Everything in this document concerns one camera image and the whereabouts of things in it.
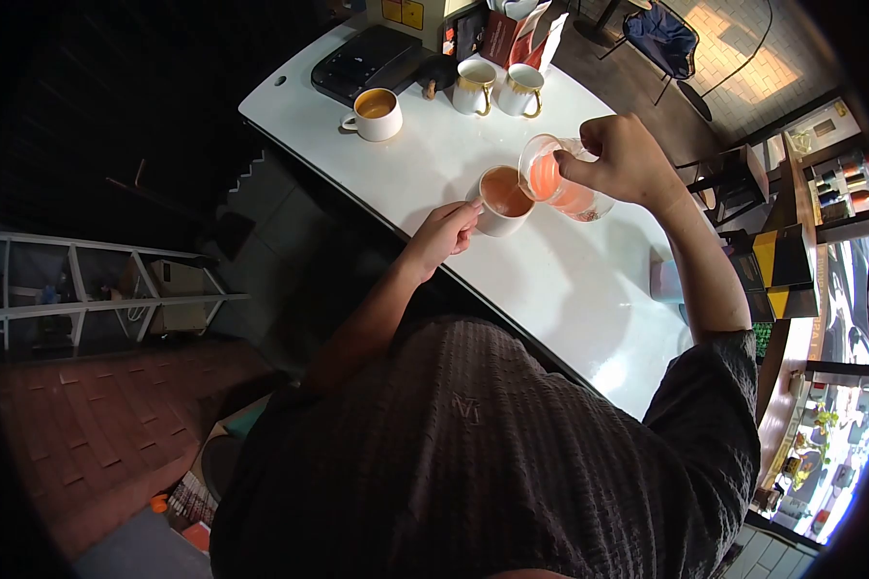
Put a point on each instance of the person's left hand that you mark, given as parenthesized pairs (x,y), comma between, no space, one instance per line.
(438,235)

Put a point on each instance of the person's right hand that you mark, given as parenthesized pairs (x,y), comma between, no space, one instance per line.
(630,163)

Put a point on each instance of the person's right thumb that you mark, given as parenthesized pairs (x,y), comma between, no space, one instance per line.
(578,171)

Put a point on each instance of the person's right fingers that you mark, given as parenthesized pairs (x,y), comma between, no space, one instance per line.
(597,132)

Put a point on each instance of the person's left fingers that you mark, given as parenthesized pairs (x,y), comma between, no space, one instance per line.
(467,235)

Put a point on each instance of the person's left thumb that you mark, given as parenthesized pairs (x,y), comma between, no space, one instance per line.
(463,207)

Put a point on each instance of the glass pitcher with orange drink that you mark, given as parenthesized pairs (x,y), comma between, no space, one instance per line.
(583,201)

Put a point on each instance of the white cup of milk tea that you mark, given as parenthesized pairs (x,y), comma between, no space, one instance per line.
(505,213)

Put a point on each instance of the red and white pouch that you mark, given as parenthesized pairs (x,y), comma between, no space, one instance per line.
(532,40)

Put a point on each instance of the blue chair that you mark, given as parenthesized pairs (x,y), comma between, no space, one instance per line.
(662,36)

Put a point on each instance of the white cup of brown coffee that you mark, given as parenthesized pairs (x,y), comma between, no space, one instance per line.
(380,123)

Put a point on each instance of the red-brown carton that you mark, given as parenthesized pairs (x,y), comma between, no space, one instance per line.
(498,37)

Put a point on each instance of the pale blue container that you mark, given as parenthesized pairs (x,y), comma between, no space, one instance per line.
(666,282)

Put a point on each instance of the black stool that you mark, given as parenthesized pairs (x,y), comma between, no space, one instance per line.
(731,181)

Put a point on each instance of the dark brown packet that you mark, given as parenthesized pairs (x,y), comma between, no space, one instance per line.
(469,32)

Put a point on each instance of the black flat scale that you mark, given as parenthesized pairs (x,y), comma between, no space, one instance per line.
(366,61)

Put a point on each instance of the yellow box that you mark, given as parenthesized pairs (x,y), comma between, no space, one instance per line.
(405,18)

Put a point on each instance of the person's body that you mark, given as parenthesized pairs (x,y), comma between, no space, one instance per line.
(478,463)

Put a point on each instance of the yellow and black boxes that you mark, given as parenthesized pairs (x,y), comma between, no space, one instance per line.
(786,268)

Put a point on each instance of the wooden shelf with bottles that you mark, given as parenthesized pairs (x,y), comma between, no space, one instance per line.
(844,188)

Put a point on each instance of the cardboard box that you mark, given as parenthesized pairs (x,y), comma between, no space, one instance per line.
(177,289)

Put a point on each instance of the white metal rack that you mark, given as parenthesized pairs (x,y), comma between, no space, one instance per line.
(79,304)

